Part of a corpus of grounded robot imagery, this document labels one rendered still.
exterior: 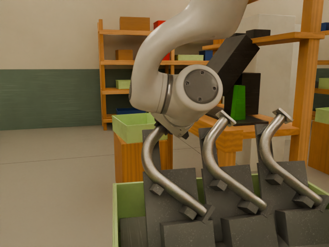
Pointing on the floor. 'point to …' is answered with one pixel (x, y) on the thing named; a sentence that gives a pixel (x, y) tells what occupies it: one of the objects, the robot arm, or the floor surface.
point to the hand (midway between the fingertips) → (164, 125)
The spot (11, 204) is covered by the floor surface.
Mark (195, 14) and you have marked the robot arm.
